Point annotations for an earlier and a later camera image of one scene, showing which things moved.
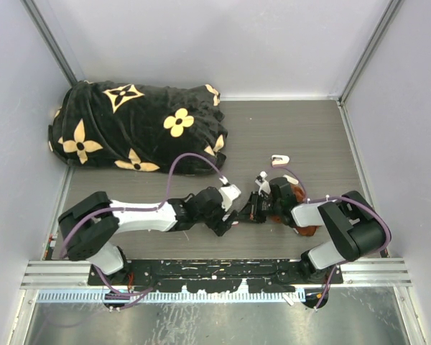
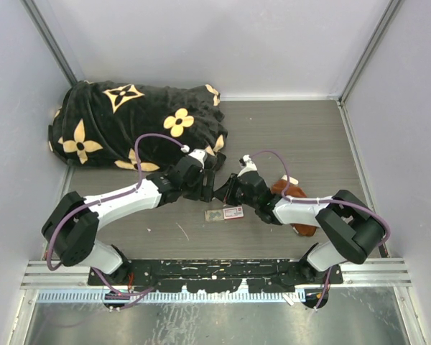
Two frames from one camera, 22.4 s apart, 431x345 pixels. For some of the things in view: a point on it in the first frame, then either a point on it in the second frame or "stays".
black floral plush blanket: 172,130 stays
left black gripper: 219,224 -> 204,192
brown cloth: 299,196 stays
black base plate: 210,275 stays
